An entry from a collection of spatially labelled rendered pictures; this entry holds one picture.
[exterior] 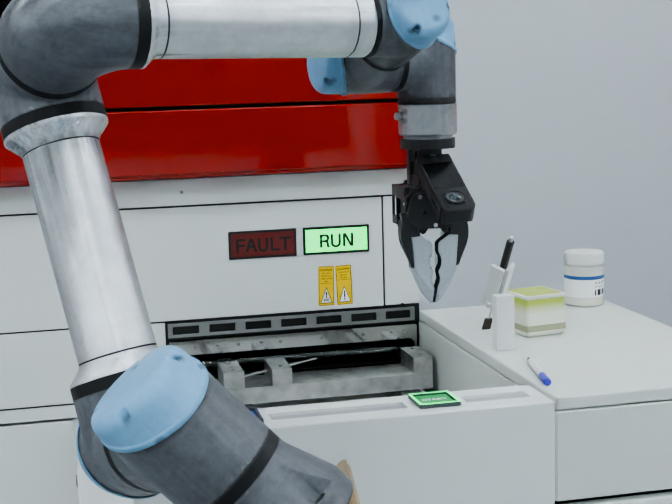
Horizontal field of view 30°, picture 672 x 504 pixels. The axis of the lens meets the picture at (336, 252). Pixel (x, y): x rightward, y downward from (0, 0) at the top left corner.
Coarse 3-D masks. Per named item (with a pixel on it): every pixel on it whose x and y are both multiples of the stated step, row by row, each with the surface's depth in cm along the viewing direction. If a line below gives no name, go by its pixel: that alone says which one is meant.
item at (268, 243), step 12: (240, 240) 215; (252, 240) 215; (264, 240) 216; (276, 240) 216; (288, 240) 217; (240, 252) 215; (252, 252) 215; (264, 252) 216; (276, 252) 216; (288, 252) 217
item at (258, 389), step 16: (352, 368) 217; (368, 368) 217; (384, 368) 217; (400, 368) 216; (256, 384) 208; (288, 384) 208; (304, 384) 208; (320, 384) 209; (336, 384) 210; (352, 384) 210; (368, 384) 211; (384, 384) 212; (400, 384) 212; (416, 384) 213; (432, 384) 214; (240, 400) 206; (256, 400) 207; (272, 400) 208; (288, 400) 208
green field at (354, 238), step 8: (312, 232) 217; (320, 232) 218; (328, 232) 218; (336, 232) 218; (344, 232) 219; (352, 232) 219; (360, 232) 219; (312, 240) 218; (320, 240) 218; (328, 240) 218; (336, 240) 218; (344, 240) 219; (352, 240) 219; (360, 240) 219; (312, 248) 218; (320, 248) 218; (328, 248) 218; (336, 248) 219; (344, 248) 219; (352, 248) 219; (360, 248) 220
